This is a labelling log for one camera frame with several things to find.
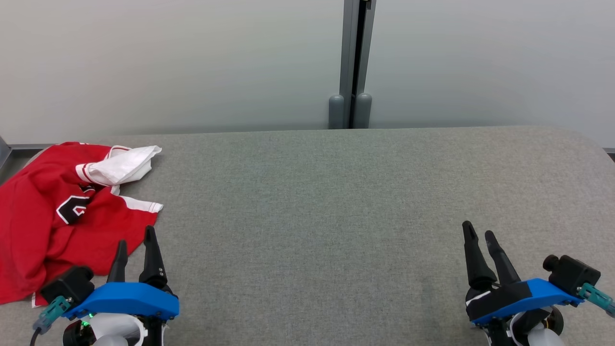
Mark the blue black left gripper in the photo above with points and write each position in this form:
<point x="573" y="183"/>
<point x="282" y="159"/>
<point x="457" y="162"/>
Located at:
<point x="129" y="300"/>

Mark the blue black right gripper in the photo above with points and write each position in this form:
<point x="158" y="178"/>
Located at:
<point x="523" y="295"/>

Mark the red shorts with white trim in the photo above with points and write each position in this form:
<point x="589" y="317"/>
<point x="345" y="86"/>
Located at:
<point x="96" y="240"/>

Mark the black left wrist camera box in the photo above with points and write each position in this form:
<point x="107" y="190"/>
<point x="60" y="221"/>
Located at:
<point x="72" y="283"/>

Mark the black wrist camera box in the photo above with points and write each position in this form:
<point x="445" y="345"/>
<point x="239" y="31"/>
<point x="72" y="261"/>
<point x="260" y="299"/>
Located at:
<point x="72" y="283"/>
<point x="571" y="275"/>

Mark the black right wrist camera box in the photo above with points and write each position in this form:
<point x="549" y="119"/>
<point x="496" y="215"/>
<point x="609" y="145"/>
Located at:
<point x="571" y="275"/>

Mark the grey cylindrical post foot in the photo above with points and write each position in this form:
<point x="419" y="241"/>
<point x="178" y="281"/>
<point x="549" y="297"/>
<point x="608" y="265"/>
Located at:
<point x="363" y="111"/>
<point x="336" y="113"/>

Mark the grey partition post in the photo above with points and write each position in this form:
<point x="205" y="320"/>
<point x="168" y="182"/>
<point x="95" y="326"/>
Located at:
<point x="356" y="48"/>

